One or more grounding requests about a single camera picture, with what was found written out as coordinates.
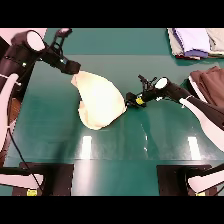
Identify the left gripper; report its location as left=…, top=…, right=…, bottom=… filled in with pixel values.
left=58, top=58, right=82, bottom=75

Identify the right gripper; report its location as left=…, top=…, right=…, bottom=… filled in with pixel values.
left=125, top=91, right=148, bottom=109

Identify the cream T-shirt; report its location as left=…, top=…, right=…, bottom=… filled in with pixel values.
left=70, top=70, right=128, bottom=131

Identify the beige garment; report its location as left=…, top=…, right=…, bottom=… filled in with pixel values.
left=166, top=28, right=185, bottom=57

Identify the brown garment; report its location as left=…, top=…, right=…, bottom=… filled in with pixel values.
left=188, top=65, right=224, bottom=112

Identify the lavender garment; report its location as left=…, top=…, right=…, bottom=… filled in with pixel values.
left=172, top=28, right=212, bottom=59

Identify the pale grey garment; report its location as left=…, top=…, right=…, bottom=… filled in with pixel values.
left=204, top=28, right=224, bottom=57

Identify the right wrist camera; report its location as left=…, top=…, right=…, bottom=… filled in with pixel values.
left=137, top=74, right=158, bottom=94

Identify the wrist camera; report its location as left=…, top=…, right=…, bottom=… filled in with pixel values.
left=137, top=74, right=158, bottom=94
left=49, top=28, right=73, bottom=58

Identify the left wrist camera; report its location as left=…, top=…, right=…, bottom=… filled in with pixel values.
left=49, top=28, right=73, bottom=58

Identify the black cable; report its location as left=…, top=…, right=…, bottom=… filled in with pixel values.
left=7, top=124, right=45, bottom=194

